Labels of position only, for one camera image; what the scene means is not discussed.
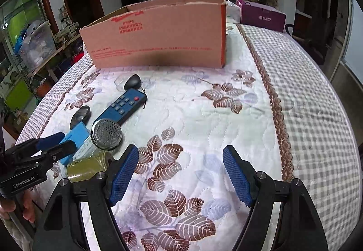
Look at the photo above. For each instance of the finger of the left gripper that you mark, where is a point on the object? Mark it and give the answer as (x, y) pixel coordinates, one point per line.
(50, 141)
(60, 151)

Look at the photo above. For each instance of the olive green tape roll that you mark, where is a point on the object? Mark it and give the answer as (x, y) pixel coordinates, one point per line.
(85, 168)

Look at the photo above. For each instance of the checkered floral bed quilt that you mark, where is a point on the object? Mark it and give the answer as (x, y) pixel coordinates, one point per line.
(270, 102)

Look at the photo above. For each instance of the brown cardboard box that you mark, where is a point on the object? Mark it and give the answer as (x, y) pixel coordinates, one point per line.
(187, 33)

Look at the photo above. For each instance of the white whiteboard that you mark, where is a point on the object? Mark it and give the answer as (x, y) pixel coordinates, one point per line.
(354, 46)

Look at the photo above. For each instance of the round metal mesh strainer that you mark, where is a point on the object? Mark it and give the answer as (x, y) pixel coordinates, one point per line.
(106, 134)

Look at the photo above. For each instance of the purple gift bag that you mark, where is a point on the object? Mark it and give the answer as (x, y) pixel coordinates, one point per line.
(259, 15)

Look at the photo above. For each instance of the black oval mouse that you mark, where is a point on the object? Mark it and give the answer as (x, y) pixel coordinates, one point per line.
(133, 82)

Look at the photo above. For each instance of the person left hand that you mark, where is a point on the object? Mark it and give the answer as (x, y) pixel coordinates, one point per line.
(8, 206)

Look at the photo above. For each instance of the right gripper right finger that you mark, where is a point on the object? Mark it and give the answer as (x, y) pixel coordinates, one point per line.
(299, 226)

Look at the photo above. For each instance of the black round lens cap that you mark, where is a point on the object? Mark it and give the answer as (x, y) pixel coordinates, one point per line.
(81, 116)

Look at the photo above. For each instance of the clear plastic storage bin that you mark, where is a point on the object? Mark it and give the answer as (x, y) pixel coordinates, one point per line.
(37, 44)

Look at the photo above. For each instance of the blue remote control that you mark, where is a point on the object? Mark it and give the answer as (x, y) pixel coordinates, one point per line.
(124, 106)

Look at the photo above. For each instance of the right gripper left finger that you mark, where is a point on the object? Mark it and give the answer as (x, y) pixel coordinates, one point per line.
(61, 225)

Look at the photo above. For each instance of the blue plastic box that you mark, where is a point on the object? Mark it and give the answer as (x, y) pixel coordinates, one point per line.
(78, 135)

